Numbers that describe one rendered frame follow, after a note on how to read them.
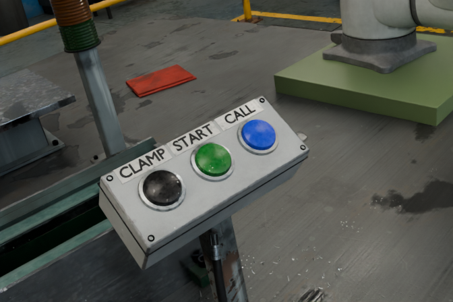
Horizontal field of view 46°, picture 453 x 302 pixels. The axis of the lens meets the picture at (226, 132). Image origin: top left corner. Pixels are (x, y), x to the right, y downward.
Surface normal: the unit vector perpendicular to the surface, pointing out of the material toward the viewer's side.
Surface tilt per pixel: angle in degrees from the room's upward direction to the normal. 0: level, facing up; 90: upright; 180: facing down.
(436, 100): 3
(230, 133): 35
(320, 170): 0
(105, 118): 90
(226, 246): 90
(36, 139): 90
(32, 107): 0
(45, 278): 90
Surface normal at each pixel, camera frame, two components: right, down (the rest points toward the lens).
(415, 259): -0.17, -0.87
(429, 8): -0.66, 0.62
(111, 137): 0.61, 0.28
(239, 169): 0.22, -0.55
